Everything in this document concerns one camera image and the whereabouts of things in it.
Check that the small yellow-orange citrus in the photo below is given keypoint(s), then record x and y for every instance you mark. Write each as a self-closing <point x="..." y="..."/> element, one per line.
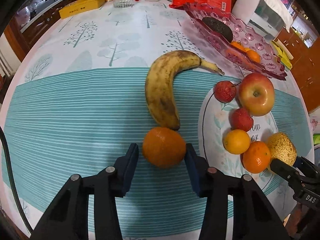
<point x="236" y="141"/>

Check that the small tangerine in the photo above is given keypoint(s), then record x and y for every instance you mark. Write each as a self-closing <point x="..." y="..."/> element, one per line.
<point x="253" y="55"/>
<point x="163" y="147"/>

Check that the medium tangerine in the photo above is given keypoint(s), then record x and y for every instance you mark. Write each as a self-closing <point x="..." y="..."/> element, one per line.
<point x="257" y="158"/>

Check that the spotted yellow banana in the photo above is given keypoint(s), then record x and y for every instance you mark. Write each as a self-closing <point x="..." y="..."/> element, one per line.
<point x="159" y="81"/>

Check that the pink glass fruit bowl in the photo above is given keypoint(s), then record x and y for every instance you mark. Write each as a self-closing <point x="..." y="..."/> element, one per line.
<point x="246" y="36"/>

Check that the yellow sponge pack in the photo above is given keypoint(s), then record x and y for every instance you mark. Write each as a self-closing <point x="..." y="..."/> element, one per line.
<point x="282" y="53"/>

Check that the dark avocado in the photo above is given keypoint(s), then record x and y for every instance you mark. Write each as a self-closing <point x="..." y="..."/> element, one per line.
<point x="219" y="27"/>

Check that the teal striped table runner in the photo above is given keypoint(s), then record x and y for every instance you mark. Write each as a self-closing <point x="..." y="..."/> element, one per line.
<point x="81" y="122"/>

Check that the orange tangerine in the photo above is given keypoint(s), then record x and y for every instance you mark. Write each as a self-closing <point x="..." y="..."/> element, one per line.
<point x="238" y="45"/>

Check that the yellow speckled pear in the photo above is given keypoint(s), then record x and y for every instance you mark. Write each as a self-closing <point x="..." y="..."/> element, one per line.
<point x="282" y="148"/>

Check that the yellow flat box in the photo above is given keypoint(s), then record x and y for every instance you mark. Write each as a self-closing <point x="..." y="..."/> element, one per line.
<point x="79" y="6"/>

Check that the small tangerine in bowl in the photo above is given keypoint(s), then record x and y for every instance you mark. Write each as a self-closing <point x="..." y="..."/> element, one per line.
<point x="253" y="55"/>

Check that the white countertop appliance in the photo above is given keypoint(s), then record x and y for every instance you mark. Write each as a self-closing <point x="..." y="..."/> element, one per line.
<point x="258" y="15"/>

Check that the white cloth on appliance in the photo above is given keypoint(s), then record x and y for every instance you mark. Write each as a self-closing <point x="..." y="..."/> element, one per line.
<point x="278" y="7"/>

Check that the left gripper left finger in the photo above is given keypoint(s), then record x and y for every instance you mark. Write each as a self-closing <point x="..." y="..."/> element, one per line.
<point x="67" y="215"/>

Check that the white tree-print tablecloth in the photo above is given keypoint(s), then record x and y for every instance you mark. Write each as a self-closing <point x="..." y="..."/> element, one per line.
<point x="133" y="38"/>

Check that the brown wooden cabinet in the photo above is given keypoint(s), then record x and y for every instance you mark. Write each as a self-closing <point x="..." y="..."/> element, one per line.
<point x="305" y="66"/>

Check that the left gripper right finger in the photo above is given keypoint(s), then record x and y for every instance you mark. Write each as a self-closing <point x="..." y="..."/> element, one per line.
<point x="253" y="215"/>

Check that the red strawberry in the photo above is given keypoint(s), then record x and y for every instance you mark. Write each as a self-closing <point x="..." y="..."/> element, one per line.
<point x="241" y="119"/>
<point x="225" y="91"/>

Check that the round white printed plate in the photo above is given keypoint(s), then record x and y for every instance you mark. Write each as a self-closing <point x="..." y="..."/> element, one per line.
<point x="213" y="125"/>

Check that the red yellow apple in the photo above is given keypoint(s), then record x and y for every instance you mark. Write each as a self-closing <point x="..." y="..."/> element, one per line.
<point x="256" y="94"/>

